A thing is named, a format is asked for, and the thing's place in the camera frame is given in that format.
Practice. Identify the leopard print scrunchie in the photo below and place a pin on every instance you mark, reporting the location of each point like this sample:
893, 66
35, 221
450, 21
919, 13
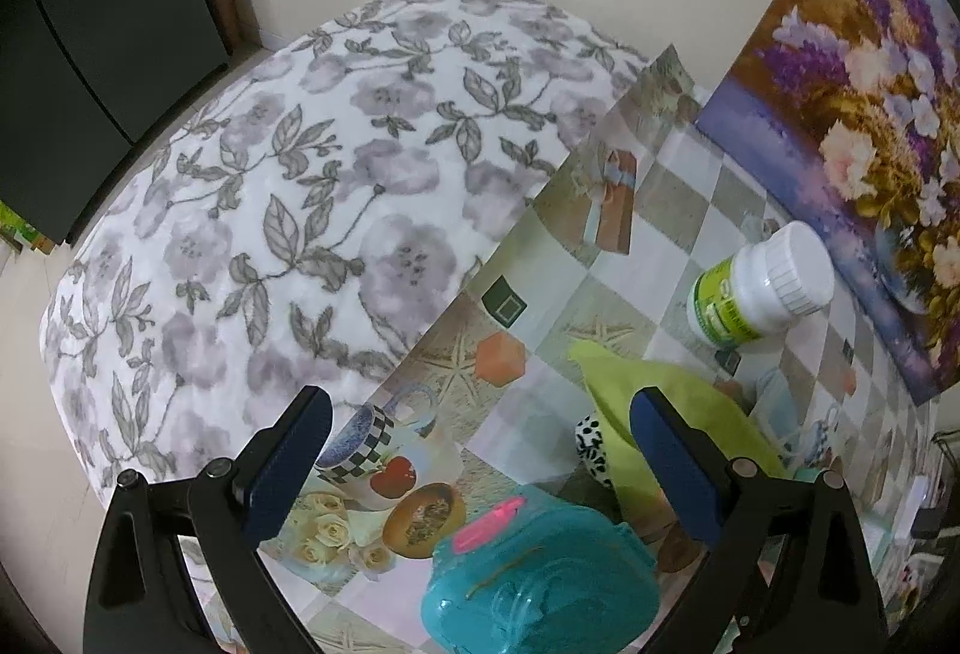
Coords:
590, 446

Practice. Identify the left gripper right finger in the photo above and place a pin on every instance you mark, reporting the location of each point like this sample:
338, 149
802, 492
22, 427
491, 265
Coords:
786, 564

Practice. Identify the lime green cloth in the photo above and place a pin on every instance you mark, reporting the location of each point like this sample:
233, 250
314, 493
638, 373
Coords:
667, 434

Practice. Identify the teal plastic box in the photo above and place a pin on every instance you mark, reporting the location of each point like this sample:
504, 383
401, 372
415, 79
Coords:
539, 574

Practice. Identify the dark cabinet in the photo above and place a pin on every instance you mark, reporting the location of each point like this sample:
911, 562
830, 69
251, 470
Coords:
83, 83

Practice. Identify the blue face mask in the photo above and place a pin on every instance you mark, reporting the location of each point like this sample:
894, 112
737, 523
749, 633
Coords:
802, 449

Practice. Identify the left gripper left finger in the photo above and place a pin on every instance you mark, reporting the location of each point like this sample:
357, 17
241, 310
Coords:
140, 595

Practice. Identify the flower painting canvas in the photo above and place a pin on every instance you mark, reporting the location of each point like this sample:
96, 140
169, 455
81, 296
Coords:
847, 112

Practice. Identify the checkered printed tablecloth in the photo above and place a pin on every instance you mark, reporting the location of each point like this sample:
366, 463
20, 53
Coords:
488, 399

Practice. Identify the white pill bottle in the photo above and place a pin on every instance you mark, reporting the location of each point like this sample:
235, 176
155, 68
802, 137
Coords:
763, 289

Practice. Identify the grey floral blanket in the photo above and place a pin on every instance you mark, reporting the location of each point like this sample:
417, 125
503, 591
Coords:
311, 222

